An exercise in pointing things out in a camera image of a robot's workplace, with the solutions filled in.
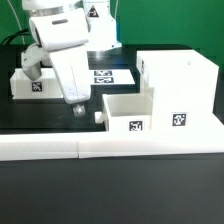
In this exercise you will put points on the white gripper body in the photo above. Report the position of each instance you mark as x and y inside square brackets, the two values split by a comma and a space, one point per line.
[72, 72]

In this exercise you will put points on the white front drawer tray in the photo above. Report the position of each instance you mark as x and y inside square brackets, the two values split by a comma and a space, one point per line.
[125, 112]

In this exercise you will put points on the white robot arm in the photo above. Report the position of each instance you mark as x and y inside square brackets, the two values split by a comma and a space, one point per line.
[66, 33]

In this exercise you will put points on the white L-shaped foam fence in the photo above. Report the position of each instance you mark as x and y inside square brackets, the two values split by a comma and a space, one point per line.
[208, 137]

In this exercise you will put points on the white drawer cabinet box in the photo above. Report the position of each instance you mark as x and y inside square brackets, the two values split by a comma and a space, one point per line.
[182, 85]

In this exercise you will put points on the white fiducial marker sheet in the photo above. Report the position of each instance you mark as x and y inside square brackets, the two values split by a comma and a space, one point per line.
[112, 77]

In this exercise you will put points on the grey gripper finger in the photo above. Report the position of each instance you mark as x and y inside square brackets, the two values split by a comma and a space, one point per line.
[78, 110]

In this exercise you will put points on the white drawer tray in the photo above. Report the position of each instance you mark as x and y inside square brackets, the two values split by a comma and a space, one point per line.
[46, 87]
[125, 112]

